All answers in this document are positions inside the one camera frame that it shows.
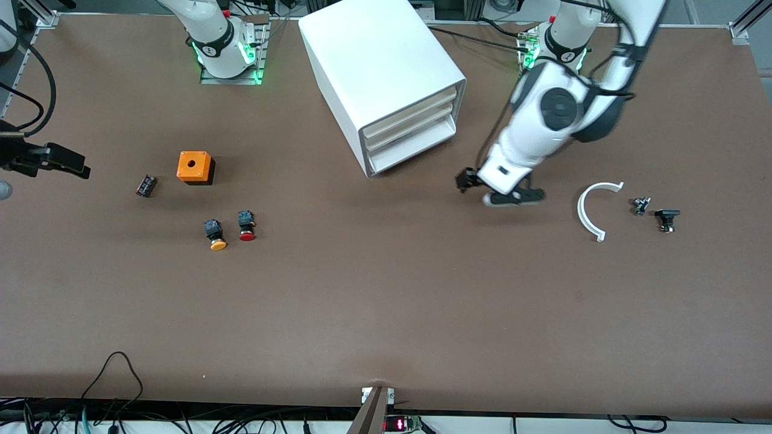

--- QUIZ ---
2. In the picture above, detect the white sliding drawer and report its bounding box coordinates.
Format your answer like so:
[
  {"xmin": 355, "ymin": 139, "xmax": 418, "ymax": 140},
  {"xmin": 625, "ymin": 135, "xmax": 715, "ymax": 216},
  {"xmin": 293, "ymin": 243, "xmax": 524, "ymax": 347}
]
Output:
[
  {"xmin": 368, "ymin": 118, "xmax": 457, "ymax": 175},
  {"xmin": 362, "ymin": 86, "xmax": 456, "ymax": 151}
]

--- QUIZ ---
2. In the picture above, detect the white drawer cabinet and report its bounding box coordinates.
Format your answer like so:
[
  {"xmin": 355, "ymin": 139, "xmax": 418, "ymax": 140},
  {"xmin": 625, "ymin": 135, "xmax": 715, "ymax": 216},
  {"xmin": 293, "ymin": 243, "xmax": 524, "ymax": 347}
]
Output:
[{"xmin": 299, "ymin": 0, "xmax": 468, "ymax": 178}]

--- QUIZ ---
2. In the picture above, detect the orange push button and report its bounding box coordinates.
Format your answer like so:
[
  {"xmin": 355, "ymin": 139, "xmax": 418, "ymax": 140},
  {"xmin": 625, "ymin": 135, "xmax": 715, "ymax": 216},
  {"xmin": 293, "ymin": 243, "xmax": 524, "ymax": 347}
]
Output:
[{"xmin": 204, "ymin": 219, "xmax": 228, "ymax": 251}]

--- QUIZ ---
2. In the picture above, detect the white curved plastic arc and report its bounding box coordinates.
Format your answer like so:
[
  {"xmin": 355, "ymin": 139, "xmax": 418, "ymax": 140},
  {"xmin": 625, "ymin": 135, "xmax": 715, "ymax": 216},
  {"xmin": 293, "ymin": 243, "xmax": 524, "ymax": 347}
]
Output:
[{"xmin": 577, "ymin": 181, "xmax": 625, "ymax": 243}]

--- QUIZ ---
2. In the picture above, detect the orange box with black base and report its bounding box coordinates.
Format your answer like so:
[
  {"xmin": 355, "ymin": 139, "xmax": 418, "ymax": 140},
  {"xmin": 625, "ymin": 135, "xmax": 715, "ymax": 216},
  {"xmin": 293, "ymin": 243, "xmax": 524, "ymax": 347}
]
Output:
[{"xmin": 177, "ymin": 151, "xmax": 216, "ymax": 186}]

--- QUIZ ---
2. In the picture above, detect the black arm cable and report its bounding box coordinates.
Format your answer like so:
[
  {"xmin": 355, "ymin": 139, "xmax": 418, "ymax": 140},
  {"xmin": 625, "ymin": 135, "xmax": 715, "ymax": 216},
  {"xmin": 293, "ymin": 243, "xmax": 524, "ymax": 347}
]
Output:
[
  {"xmin": 0, "ymin": 21, "xmax": 56, "ymax": 130},
  {"xmin": 476, "ymin": 0, "xmax": 640, "ymax": 175}
]

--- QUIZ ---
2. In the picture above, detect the black cable on table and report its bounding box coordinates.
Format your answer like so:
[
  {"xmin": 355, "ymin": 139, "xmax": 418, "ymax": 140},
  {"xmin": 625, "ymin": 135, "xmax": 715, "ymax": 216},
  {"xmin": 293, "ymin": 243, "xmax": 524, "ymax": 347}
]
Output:
[{"xmin": 429, "ymin": 26, "xmax": 534, "ymax": 50}]

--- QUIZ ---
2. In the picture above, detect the black looped cable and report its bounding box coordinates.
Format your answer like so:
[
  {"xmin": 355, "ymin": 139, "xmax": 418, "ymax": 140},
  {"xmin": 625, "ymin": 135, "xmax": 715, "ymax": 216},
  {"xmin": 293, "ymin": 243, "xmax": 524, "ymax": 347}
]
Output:
[{"xmin": 81, "ymin": 351, "xmax": 144, "ymax": 417}]

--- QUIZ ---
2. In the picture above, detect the brown camera mount post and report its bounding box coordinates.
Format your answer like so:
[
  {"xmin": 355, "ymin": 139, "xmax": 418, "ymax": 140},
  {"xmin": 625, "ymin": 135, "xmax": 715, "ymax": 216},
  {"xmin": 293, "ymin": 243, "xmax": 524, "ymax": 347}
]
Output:
[{"xmin": 347, "ymin": 386, "xmax": 390, "ymax": 434}]

